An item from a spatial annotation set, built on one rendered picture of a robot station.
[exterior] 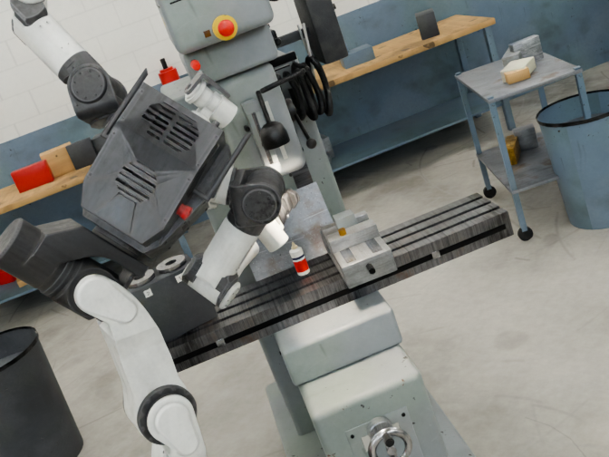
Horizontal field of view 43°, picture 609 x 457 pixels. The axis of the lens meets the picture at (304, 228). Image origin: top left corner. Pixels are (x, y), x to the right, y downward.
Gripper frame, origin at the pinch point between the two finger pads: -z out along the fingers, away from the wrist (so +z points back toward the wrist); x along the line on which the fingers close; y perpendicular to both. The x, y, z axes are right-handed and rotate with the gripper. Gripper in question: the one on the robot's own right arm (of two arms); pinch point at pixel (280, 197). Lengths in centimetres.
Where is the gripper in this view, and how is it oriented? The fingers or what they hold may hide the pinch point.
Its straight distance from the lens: 229.9
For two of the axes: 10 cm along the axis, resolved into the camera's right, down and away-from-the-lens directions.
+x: -9.3, 2.4, 2.6
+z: -1.5, 3.9, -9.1
